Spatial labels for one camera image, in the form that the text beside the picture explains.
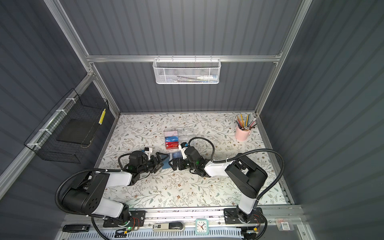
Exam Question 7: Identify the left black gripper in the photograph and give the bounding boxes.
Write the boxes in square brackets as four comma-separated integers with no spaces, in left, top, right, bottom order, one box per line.
[137,152,168,175]

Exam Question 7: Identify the blue leather card holder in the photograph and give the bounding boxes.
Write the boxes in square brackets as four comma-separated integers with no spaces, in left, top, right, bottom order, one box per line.
[162,151,182,170]

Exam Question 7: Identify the clear acrylic organizer box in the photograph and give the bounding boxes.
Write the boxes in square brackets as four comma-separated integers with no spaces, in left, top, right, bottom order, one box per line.
[163,127,197,150]

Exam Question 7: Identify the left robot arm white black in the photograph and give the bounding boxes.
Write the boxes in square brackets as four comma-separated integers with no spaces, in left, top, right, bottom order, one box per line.
[55,148,170,219]

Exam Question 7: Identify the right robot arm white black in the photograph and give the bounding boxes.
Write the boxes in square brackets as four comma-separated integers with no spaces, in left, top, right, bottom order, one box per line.
[169,146,268,216]

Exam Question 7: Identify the red card in organizer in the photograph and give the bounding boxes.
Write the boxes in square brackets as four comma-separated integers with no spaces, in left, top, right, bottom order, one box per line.
[166,142,179,150]

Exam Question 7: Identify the blue card in organizer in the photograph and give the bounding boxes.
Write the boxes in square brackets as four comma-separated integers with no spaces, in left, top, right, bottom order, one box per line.
[165,136,179,143]

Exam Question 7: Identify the pink card in organizer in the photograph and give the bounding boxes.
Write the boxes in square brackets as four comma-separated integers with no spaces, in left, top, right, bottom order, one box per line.
[164,131,178,138]

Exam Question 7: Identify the floral patterned table mat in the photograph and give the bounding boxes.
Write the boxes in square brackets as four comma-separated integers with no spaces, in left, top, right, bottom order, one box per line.
[80,112,289,210]

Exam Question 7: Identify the small teal desk clock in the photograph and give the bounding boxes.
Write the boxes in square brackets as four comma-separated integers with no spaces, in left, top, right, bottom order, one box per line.
[195,219,209,235]

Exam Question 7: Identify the yellow tag on basket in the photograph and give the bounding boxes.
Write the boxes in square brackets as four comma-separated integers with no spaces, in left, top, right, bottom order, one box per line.
[98,109,106,125]

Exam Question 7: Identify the pink pencil cup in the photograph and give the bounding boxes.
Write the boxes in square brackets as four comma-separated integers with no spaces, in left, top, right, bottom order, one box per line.
[235,126,252,142]

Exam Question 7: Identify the coloured pencils in cup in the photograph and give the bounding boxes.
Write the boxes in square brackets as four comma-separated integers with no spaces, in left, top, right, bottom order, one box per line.
[236,114,257,131]

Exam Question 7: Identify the black flat pad in basket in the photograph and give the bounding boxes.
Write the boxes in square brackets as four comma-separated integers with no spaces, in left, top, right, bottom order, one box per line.
[57,119,97,146]

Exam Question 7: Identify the pens in white basket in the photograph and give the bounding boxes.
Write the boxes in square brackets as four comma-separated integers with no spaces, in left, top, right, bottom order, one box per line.
[177,75,219,83]

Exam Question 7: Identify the black stapler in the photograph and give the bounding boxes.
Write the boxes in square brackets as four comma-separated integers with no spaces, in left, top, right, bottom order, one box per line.
[62,224,90,233]

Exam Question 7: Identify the small clear packet with label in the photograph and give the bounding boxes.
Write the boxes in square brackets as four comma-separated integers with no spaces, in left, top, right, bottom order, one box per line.
[275,219,295,232]

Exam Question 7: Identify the left wrist camera white housing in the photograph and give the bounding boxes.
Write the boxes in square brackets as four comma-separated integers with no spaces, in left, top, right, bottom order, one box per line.
[143,147,153,159]

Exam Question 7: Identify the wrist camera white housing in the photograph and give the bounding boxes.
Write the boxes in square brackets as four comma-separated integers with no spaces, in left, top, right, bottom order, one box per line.
[179,142,189,160]
[143,147,153,159]

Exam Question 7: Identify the right wrist camera white housing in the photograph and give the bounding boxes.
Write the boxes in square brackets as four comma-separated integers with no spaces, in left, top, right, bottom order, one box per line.
[179,142,189,160]

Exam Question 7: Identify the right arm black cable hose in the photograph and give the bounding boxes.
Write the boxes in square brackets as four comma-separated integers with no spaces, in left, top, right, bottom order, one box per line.
[188,137,285,240]

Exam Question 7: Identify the silver black device on rail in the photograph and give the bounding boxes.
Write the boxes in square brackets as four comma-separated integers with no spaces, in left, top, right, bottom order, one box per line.
[153,222,185,232]

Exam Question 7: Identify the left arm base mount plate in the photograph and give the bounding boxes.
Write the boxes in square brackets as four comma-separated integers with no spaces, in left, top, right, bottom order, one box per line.
[103,211,147,228]

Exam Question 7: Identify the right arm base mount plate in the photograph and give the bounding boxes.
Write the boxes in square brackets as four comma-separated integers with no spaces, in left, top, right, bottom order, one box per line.
[224,207,266,225]

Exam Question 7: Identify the white wire mesh basket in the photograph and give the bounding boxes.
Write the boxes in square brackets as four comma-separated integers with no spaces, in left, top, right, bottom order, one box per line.
[153,59,222,85]

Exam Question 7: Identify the black wire wall basket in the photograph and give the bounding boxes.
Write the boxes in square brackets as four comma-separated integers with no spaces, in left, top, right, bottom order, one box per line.
[24,91,109,164]

